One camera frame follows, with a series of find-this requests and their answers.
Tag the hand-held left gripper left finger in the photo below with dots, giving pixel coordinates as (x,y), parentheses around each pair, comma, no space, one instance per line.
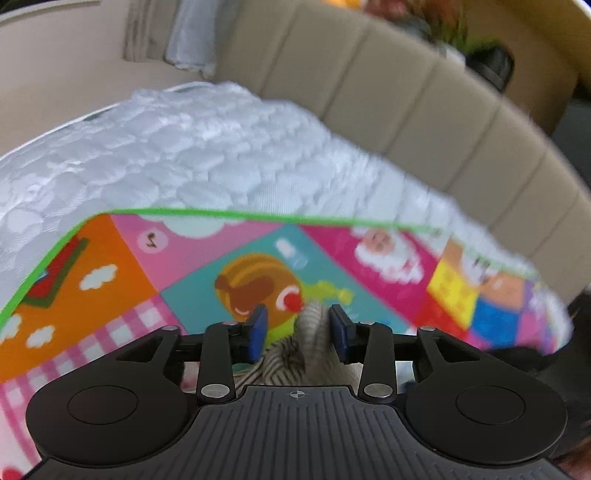
(256,333)

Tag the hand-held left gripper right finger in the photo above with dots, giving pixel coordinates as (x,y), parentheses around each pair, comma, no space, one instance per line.
(339,336)

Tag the striped beige shirt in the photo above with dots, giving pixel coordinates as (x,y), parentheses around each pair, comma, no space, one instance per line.
(307,355)

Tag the colourful cartoon play mat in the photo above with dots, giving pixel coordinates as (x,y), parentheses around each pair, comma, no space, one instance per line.
(184,258)

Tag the white quilted mattress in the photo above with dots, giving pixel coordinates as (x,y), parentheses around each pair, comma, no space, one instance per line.
(184,152)

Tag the beige padded headboard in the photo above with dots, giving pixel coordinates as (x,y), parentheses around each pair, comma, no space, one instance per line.
(415,115)

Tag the pale blue curtain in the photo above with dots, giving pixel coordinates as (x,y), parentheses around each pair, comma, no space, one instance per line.
(191,39)

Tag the black round object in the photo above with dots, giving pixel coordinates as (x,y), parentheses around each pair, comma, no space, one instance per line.
(494,64)

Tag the beige curtain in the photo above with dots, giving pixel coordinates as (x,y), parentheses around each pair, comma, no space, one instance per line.
(138,32)

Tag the red leafed plant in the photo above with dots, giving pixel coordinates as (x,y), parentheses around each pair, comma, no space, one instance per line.
(415,18)

